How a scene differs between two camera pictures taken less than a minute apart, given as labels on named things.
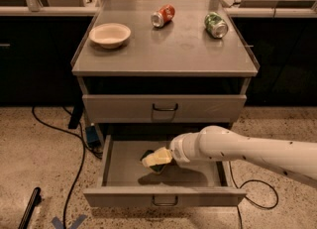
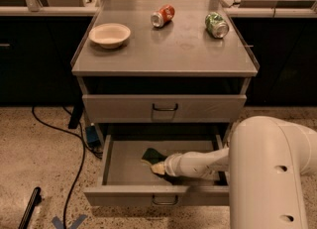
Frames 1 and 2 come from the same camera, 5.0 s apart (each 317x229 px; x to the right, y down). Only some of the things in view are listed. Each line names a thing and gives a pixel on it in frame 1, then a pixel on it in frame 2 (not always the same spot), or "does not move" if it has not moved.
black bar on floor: x=35 y=201 does not move
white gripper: x=180 y=151 -> x=172 y=167
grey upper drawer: x=160 y=108 does not move
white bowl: x=109 y=35 does not move
